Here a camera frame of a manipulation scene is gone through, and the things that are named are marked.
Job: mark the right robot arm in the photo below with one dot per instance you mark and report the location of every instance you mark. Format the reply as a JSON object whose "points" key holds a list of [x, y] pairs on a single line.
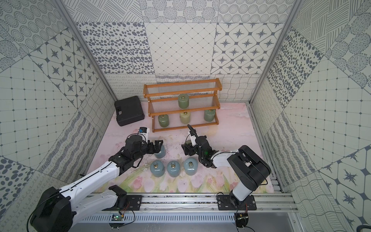
{"points": [[249, 167]]}

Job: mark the right controller board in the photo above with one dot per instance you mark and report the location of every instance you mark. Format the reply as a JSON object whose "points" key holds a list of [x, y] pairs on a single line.
{"points": [[241, 220]]}

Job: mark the blue canister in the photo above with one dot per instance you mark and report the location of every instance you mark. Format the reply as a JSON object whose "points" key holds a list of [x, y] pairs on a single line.
{"points": [[173, 168], [157, 168], [161, 154], [191, 166]]}

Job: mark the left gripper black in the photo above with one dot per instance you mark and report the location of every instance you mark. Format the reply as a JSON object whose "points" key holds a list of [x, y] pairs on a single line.
{"points": [[153, 146]]}

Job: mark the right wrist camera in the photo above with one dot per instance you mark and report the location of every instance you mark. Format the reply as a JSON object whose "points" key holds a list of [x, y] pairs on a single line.
{"points": [[191, 134]]}

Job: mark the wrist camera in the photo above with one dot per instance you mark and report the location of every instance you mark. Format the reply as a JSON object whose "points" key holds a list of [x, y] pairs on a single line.
{"points": [[144, 132], [191, 134]]}

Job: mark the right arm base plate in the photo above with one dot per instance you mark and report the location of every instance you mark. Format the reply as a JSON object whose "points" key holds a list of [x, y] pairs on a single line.
{"points": [[228, 202]]}

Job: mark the black plastic case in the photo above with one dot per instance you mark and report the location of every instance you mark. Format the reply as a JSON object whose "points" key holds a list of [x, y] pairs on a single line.
{"points": [[129, 110]]}

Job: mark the controller board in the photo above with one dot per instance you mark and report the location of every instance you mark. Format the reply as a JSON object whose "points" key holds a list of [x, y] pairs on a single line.
{"points": [[241, 220], [116, 221]]}

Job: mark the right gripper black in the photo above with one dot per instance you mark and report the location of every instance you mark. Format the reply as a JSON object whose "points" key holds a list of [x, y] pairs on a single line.
{"points": [[186, 148]]}

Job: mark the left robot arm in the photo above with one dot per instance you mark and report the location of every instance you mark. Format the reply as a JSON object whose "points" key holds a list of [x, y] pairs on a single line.
{"points": [[60, 209]]}

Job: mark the left controller board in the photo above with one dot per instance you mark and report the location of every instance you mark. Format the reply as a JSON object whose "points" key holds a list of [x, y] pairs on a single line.
{"points": [[116, 221]]}

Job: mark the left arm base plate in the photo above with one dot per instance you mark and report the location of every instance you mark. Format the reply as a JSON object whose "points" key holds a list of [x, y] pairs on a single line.
{"points": [[128, 202]]}

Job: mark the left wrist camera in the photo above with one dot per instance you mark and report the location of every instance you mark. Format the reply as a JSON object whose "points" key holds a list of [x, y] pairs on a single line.
{"points": [[144, 132]]}

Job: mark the light green canister bottom centre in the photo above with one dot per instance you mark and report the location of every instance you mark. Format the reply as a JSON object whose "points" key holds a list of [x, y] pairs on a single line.
{"points": [[185, 117]]}

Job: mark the wooden three-tier shelf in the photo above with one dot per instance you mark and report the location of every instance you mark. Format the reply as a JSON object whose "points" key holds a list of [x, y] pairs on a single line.
{"points": [[163, 100]]}

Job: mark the aluminium mounting rail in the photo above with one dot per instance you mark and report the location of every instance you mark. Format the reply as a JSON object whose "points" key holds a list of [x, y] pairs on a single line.
{"points": [[187, 203]]}

